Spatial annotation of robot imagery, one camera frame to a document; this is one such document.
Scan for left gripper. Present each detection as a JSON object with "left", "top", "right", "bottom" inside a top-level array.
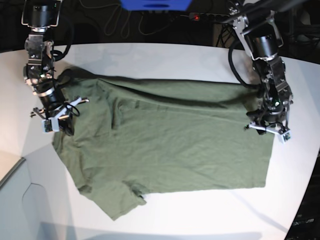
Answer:
[{"left": 244, "top": 109, "right": 290, "bottom": 138}]

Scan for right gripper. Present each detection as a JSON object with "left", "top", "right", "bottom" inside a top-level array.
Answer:
[{"left": 29, "top": 96, "right": 90, "bottom": 136}]

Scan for olive green t-shirt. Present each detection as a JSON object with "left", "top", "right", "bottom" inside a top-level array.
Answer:
[{"left": 52, "top": 68, "right": 274, "bottom": 220}]

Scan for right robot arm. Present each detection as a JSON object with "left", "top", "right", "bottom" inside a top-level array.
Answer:
[{"left": 21, "top": 0, "right": 89, "bottom": 136}]

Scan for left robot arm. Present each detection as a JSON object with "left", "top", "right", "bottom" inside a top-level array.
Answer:
[{"left": 227, "top": 0, "right": 293, "bottom": 143}]

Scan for blue box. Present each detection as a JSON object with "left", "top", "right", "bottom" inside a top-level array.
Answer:
[{"left": 120, "top": 0, "right": 192, "bottom": 11}]

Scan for black power strip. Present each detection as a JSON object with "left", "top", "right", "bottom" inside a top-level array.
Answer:
[{"left": 180, "top": 12, "right": 229, "bottom": 24}]

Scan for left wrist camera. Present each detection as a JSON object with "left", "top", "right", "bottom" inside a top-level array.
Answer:
[{"left": 278, "top": 129, "right": 291, "bottom": 144}]

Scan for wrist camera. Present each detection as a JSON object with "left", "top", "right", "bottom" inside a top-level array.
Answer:
[
  {"left": 41, "top": 117, "right": 60, "bottom": 133},
  {"left": 278, "top": 129, "right": 291, "bottom": 144}
]

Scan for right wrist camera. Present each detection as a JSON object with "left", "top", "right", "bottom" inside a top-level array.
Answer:
[{"left": 41, "top": 117, "right": 60, "bottom": 133}]

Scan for tangled background cables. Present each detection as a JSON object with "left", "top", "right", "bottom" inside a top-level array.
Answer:
[{"left": 102, "top": 9, "right": 163, "bottom": 36}]

